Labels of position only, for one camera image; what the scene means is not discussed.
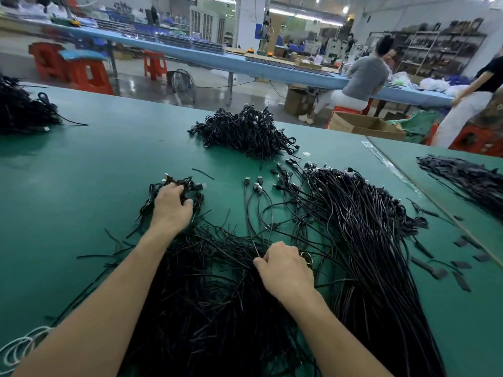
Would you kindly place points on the person's right hand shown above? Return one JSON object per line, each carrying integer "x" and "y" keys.
{"x": 287, "y": 275}

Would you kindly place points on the person's left hand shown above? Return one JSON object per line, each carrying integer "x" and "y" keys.
{"x": 173, "y": 209}

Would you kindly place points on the person's left forearm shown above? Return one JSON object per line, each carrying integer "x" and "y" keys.
{"x": 98, "y": 310}

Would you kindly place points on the person's right forearm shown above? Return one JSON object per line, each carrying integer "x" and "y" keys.
{"x": 338, "y": 341}

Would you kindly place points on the grey floor fan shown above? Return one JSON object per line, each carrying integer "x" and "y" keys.
{"x": 181, "y": 86}

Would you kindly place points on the red plastic stool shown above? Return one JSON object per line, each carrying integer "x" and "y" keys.
{"x": 47, "y": 60}
{"x": 155, "y": 64}
{"x": 475, "y": 139}

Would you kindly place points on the long blue workbench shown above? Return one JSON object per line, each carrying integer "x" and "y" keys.
{"x": 236, "y": 65}

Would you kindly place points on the red stool with blue seat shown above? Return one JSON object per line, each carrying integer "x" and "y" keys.
{"x": 88, "y": 73}

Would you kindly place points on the small cardboard box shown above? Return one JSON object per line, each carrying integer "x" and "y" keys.
{"x": 299, "y": 99}

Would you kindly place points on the open cardboard box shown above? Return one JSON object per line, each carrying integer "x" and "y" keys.
{"x": 365, "y": 125}

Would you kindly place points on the scattered dark tie pieces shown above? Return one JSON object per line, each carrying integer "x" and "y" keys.
{"x": 460, "y": 281}

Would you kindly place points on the green bag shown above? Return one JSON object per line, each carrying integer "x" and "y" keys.
{"x": 416, "y": 124}

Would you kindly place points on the white pillar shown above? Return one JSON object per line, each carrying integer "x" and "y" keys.
{"x": 251, "y": 19}

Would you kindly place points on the pile of white bags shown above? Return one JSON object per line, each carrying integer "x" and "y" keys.
{"x": 432, "y": 84}

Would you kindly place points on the metal storage shelf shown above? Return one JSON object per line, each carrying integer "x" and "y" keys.
{"x": 444, "y": 47}

